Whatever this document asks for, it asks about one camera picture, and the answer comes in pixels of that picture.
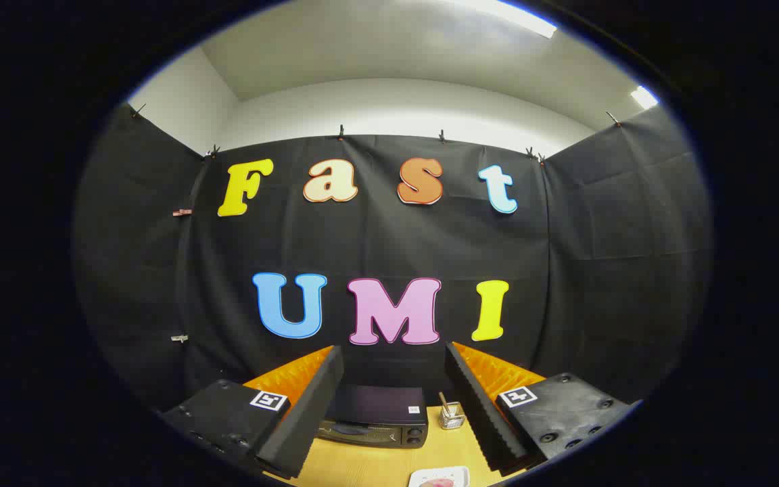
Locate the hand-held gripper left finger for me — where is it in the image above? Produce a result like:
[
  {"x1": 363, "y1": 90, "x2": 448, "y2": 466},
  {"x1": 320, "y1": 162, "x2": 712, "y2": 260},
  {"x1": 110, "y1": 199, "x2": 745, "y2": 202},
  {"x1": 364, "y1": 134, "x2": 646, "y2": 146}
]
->
[{"x1": 160, "y1": 345, "x2": 345, "y2": 481}]

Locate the white square plate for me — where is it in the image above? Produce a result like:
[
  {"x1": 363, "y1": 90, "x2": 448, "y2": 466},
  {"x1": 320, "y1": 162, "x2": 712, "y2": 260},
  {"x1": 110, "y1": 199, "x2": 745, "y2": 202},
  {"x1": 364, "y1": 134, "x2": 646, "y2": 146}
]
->
[{"x1": 408, "y1": 465, "x2": 471, "y2": 487}]

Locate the metal wire utensil holder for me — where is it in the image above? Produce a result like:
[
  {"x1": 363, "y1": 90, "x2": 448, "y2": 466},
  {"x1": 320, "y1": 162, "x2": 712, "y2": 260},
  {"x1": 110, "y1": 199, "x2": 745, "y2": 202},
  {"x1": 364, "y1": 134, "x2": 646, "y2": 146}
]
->
[{"x1": 440, "y1": 400, "x2": 466, "y2": 431}]

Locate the row of black clips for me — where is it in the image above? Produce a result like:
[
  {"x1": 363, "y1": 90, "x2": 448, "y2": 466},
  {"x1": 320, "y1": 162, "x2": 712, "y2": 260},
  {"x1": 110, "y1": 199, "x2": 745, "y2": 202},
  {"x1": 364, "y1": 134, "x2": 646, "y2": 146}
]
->
[{"x1": 129, "y1": 101, "x2": 623, "y2": 164}]

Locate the long ceiling light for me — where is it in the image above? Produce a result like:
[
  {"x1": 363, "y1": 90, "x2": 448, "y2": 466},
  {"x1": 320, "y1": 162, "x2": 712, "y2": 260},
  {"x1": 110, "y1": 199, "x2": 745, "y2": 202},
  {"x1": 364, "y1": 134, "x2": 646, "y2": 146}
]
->
[{"x1": 444, "y1": 0, "x2": 558, "y2": 39}]

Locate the black toaster oven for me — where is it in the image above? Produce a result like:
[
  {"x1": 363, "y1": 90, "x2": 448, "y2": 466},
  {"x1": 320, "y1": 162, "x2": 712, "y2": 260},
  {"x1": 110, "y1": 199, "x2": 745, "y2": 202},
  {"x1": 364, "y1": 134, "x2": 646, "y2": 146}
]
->
[{"x1": 317, "y1": 384, "x2": 429, "y2": 449}]

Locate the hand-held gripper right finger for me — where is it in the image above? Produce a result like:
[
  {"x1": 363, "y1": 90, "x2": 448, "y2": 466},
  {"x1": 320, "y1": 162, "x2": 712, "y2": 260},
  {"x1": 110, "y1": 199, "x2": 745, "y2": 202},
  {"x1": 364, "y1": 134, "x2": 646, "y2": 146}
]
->
[{"x1": 445, "y1": 342, "x2": 637, "y2": 476}]

